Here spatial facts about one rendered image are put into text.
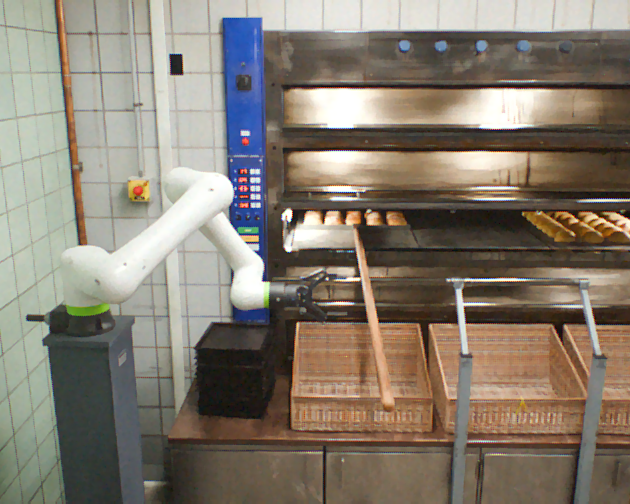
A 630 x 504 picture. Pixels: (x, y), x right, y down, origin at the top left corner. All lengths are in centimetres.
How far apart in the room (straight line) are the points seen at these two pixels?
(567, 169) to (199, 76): 159
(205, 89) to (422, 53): 90
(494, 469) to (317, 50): 181
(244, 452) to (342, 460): 38
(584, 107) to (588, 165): 24
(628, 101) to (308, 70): 133
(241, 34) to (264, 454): 166
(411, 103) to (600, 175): 86
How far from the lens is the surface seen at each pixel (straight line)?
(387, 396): 161
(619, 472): 291
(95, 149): 299
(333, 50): 281
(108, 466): 220
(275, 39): 281
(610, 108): 303
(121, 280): 185
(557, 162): 300
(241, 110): 279
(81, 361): 206
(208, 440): 268
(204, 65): 284
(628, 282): 324
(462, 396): 253
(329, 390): 296
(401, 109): 282
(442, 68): 285
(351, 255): 291
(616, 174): 308
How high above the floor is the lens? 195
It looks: 15 degrees down
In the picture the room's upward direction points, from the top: straight up
